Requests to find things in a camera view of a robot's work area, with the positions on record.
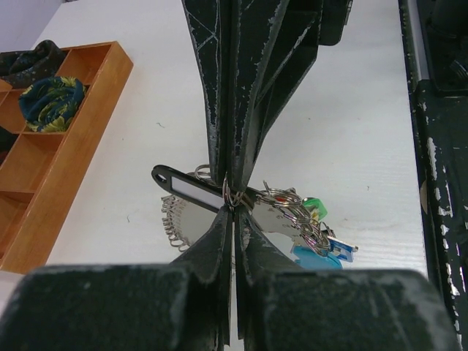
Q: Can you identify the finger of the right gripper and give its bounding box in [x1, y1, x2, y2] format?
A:
[232, 1, 352, 192]
[182, 0, 232, 183]

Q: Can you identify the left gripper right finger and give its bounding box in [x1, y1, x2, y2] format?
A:
[234, 207, 301, 350]

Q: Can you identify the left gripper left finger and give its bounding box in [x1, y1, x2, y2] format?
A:
[173, 206, 233, 347]

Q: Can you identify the metal key organiser disc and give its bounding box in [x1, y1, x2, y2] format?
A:
[160, 163, 359, 271]

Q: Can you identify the black key tag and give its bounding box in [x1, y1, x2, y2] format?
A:
[151, 165, 262, 213]

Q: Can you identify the green tag key on disc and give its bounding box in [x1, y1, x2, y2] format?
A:
[302, 197, 328, 222]

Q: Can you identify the blue tag key on disc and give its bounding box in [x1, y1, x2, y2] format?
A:
[328, 236, 359, 263]

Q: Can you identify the blue yellow rolled band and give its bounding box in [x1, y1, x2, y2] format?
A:
[18, 76, 88, 133]

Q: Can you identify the wooden compartment tray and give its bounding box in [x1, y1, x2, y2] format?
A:
[1, 41, 133, 274]

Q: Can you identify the black rolled band right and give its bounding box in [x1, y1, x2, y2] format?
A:
[1, 39, 67, 88]

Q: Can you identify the black rolled band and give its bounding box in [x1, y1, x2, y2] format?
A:
[0, 127, 18, 165]
[1, 39, 67, 88]

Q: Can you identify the black rolled band centre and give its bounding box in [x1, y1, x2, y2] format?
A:
[0, 127, 18, 165]

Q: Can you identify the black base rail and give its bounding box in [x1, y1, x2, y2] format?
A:
[399, 1, 467, 349]

